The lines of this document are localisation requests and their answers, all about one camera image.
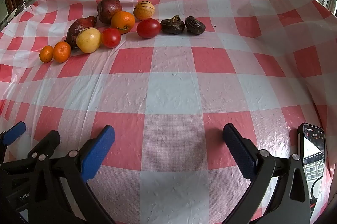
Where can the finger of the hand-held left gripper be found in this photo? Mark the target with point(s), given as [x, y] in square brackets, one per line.
[14, 132]
[46, 143]

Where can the dark red round apple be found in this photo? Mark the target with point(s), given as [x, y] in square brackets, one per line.
[109, 7]

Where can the striped yellow pepino melon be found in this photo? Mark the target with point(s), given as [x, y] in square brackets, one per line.
[143, 10]

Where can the red white checkered tablecloth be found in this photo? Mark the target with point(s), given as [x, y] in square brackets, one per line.
[171, 97]

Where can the metal canister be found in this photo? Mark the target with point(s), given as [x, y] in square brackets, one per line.
[332, 1]

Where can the large red tomato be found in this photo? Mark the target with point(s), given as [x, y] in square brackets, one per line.
[148, 28]

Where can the large orange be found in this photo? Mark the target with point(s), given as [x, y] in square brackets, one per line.
[123, 21]

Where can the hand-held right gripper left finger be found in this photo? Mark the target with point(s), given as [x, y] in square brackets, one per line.
[98, 151]

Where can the small red tomato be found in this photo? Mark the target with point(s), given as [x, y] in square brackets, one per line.
[110, 37]

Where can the dark brown water chestnut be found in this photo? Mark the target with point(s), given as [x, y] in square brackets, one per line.
[195, 25]
[172, 26]

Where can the larger mandarin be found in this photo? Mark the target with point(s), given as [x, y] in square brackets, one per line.
[62, 52]

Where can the small mandarin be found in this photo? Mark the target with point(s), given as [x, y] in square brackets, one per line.
[46, 54]

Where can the black smartphone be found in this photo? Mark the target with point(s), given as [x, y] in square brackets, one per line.
[313, 155]

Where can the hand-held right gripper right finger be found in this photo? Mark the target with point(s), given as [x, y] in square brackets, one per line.
[239, 153]

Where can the yellow round apple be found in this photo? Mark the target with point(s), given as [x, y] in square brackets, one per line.
[88, 40]

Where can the dark red pear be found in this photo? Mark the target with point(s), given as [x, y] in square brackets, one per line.
[75, 29]

